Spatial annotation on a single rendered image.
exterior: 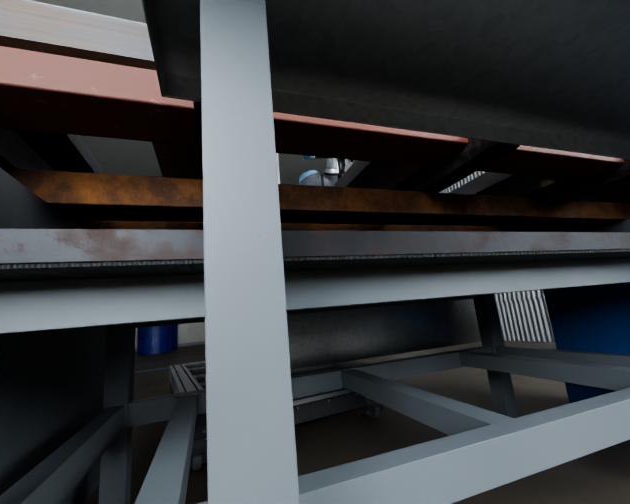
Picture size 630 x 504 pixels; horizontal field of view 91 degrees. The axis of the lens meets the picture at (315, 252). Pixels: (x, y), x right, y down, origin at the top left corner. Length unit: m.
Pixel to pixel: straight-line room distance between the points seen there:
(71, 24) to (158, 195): 0.22
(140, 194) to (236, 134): 0.38
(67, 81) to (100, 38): 0.07
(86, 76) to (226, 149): 0.32
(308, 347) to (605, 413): 0.82
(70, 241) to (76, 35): 0.27
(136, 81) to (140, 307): 0.27
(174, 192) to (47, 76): 0.20
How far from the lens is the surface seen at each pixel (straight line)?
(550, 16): 0.44
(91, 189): 0.57
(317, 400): 1.42
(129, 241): 0.33
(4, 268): 0.36
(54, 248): 0.35
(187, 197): 0.55
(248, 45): 0.23
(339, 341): 1.25
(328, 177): 1.73
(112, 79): 0.48
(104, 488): 1.14
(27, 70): 0.50
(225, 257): 0.16
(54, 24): 0.54
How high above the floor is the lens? 0.49
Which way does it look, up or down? 12 degrees up
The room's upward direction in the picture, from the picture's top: 5 degrees counter-clockwise
